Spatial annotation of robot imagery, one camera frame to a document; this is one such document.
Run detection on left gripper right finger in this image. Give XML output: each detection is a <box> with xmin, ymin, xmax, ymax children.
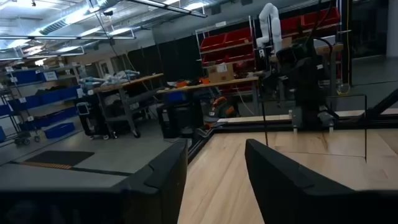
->
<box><xmin>244</xmin><ymin>138</ymin><xmax>398</xmax><ymax>224</ymax></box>

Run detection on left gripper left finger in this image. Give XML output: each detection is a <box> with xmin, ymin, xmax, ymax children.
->
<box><xmin>0</xmin><ymin>138</ymin><xmax>189</xmax><ymax>224</ymax></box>

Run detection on black cabinet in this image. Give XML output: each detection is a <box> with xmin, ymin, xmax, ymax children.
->
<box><xmin>156</xmin><ymin>102</ymin><xmax>205</xmax><ymax>140</ymax></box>

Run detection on black floor mat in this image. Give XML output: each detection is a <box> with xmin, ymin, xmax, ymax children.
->
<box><xmin>11</xmin><ymin>150</ymin><xmax>96</xmax><ymax>171</ymax></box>

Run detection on black rolling cart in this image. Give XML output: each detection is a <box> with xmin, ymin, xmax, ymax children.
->
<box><xmin>75</xmin><ymin>93</ymin><xmax>110</xmax><ymax>140</ymax></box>

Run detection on blue storage bin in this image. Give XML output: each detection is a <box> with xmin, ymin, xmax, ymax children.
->
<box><xmin>39</xmin><ymin>90</ymin><xmax>62</xmax><ymax>105</ymax></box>
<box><xmin>32</xmin><ymin>107</ymin><xmax>78</xmax><ymax>128</ymax></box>
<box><xmin>58</xmin><ymin>86</ymin><xmax>80</xmax><ymax>101</ymax></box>
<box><xmin>43</xmin><ymin>122</ymin><xmax>76</xmax><ymax>140</ymax></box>
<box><xmin>14</xmin><ymin>70</ymin><xmax>40</xmax><ymax>85</ymax></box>

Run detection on wooden top workbench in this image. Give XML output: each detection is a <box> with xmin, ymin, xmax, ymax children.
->
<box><xmin>156</xmin><ymin>76</ymin><xmax>261</xmax><ymax>139</ymax></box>
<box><xmin>92</xmin><ymin>73</ymin><xmax>165</xmax><ymax>139</ymax></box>

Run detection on orange shop vacuum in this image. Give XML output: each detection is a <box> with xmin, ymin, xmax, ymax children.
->
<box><xmin>203</xmin><ymin>95</ymin><xmax>241</xmax><ymax>126</ymax></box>

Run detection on plastic wrapped parts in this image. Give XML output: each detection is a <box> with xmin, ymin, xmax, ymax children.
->
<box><xmin>79</xmin><ymin>70</ymin><xmax>141</xmax><ymax>87</ymax></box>

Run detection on small wheeled dolly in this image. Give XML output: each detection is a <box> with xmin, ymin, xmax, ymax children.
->
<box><xmin>14</xmin><ymin>130</ymin><xmax>41</xmax><ymax>146</ymax></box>

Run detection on cardboard box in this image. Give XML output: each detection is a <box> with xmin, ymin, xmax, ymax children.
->
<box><xmin>206</xmin><ymin>63</ymin><xmax>236</xmax><ymax>84</ymax></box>

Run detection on black partition panel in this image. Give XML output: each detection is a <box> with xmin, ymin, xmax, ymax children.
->
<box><xmin>127</xmin><ymin>33</ymin><xmax>205</xmax><ymax>86</ymax></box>

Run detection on grey shelving rack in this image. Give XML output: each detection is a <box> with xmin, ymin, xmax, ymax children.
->
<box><xmin>0</xmin><ymin>63</ymin><xmax>82</xmax><ymax>147</ymax></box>

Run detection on metal storage rack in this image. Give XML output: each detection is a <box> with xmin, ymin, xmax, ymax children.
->
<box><xmin>195</xmin><ymin>15</ymin><xmax>259</xmax><ymax>116</ymax></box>

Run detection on red storage bin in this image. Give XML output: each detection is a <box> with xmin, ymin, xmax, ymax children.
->
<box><xmin>200</xmin><ymin>33</ymin><xmax>227</xmax><ymax>52</ymax></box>
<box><xmin>279</xmin><ymin>15</ymin><xmax>303</xmax><ymax>35</ymax></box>
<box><xmin>301</xmin><ymin>6</ymin><xmax>341</xmax><ymax>29</ymax></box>
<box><xmin>224</xmin><ymin>27</ymin><xmax>252</xmax><ymax>47</ymax></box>

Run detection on ceiling light bar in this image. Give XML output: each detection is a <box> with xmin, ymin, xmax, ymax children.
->
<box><xmin>0</xmin><ymin>35</ymin><xmax>137</xmax><ymax>40</ymax></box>
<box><xmin>124</xmin><ymin>0</ymin><xmax>208</xmax><ymax>19</ymax></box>

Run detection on silver ventilation duct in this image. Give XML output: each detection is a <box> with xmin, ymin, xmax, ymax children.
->
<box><xmin>39</xmin><ymin>0</ymin><xmax>131</xmax><ymax>35</ymax></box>

